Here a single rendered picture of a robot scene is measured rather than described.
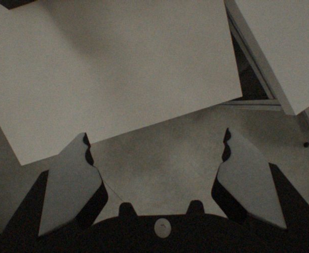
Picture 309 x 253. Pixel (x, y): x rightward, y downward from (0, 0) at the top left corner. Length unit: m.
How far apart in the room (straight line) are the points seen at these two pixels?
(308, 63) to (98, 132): 0.63
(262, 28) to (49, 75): 0.59
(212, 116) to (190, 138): 0.31
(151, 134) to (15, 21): 1.06
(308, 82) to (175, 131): 0.95
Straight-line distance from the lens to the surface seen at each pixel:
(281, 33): 0.53
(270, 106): 0.61
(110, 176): 1.50
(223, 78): 0.41
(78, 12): 0.46
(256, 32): 0.49
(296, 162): 2.12
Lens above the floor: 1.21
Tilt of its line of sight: 80 degrees down
